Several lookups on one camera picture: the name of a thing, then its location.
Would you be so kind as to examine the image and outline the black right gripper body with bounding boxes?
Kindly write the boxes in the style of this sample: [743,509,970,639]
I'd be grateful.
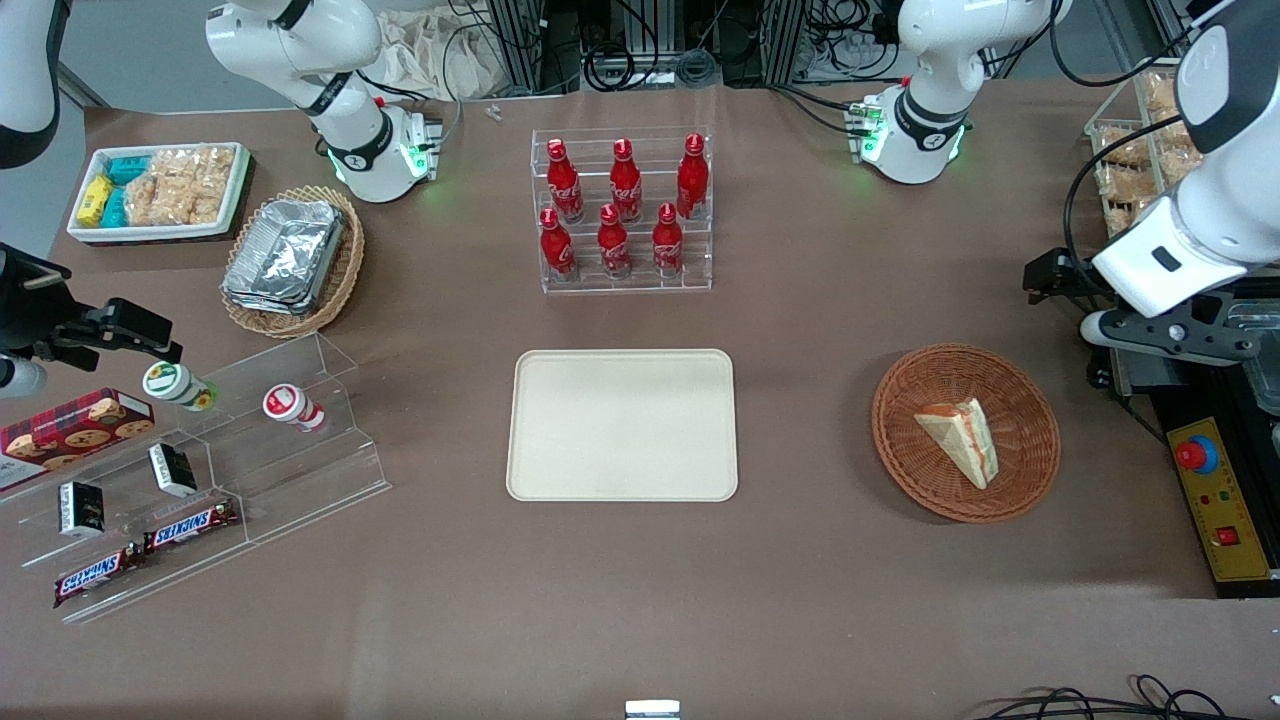
[0,245,73,353]

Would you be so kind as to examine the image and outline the triangular sandwich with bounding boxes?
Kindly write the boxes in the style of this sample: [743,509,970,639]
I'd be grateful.
[913,397,999,491]

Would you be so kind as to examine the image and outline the white rectangular snack tray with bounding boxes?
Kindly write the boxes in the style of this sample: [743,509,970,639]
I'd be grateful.
[66,142,251,245]

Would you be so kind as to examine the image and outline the oval light wicker basket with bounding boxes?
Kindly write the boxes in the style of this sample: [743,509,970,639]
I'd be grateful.
[219,185,366,339]

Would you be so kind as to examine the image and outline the round brown wicker basket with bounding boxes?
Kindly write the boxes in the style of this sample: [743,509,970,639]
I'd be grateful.
[871,344,1062,524]

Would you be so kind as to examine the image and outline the beige plastic tray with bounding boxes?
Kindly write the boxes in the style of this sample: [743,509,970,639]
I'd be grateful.
[506,349,739,503]

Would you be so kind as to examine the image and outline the green lid drink bottle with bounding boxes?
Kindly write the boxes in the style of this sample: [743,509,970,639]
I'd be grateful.
[142,360,218,413]

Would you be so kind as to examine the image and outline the grey metal box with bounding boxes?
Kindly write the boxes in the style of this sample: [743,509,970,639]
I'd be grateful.
[1108,345,1156,398]

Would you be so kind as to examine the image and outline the small black white box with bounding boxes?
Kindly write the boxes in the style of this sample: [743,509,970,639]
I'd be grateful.
[57,481,107,539]
[148,443,198,498]

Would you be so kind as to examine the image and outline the red tartan cookie box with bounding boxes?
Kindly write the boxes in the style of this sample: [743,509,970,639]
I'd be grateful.
[0,388,156,491]

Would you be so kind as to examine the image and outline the yellow snack packet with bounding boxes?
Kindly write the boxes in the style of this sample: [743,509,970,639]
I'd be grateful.
[78,175,114,228]

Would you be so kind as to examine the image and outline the red lid drink bottle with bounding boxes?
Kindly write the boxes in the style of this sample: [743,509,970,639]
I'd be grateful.
[262,384,328,434]

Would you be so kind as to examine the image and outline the black equipment stand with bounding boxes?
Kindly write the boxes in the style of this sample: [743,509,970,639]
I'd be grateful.
[1105,285,1280,601]

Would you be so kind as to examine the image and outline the clear bag of rice crackers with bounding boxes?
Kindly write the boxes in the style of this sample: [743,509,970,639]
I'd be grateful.
[125,147,236,227]

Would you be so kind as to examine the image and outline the clear plastic container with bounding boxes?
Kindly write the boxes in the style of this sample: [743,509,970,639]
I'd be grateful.
[1222,300,1280,416]

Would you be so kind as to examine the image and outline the stack of foil trays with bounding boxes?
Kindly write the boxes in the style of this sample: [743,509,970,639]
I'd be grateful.
[222,198,346,316]

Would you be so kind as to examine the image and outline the brown Snickers bar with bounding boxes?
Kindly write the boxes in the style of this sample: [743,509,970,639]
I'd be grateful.
[53,545,146,609]
[143,498,241,554]

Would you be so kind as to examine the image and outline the clear acrylic step display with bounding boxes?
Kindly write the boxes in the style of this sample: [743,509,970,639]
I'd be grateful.
[0,332,393,626]

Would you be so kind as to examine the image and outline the yellow emergency stop box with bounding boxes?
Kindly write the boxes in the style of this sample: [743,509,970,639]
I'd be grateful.
[1167,417,1276,584]

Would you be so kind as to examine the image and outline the red cola bottle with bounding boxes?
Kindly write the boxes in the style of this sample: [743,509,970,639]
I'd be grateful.
[546,138,585,223]
[652,203,684,278]
[597,203,633,279]
[609,138,643,223]
[676,133,710,221]
[539,207,578,281]

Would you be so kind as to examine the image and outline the beige crumpled cloth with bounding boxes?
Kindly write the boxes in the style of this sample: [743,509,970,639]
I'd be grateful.
[375,10,521,101]

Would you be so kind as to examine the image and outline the clear acrylic bottle rack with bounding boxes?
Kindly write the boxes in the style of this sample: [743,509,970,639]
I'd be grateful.
[530,127,714,295]

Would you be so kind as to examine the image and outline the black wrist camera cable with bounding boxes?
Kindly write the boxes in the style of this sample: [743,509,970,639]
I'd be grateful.
[1060,125,1196,261]

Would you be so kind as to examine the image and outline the grey left wrist camera bracket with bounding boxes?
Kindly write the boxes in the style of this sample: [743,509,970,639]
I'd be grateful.
[1080,300,1263,367]

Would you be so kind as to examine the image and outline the black floor cables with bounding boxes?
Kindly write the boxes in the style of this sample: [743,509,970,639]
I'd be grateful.
[985,675,1280,720]

